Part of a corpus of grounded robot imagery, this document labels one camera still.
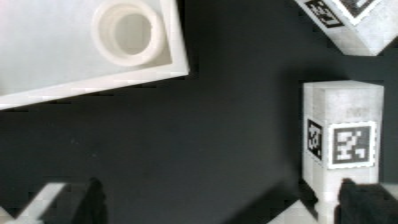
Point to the white table leg with tag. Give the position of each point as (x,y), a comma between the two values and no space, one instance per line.
(341,116)

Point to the white table leg top right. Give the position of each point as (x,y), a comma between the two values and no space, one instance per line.
(359,23)

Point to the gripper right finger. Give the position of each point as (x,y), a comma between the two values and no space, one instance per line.
(366,206)

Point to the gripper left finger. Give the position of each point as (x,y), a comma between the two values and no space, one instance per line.
(68,203)

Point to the white square tabletop panel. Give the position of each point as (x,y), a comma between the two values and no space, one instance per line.
(85,45)

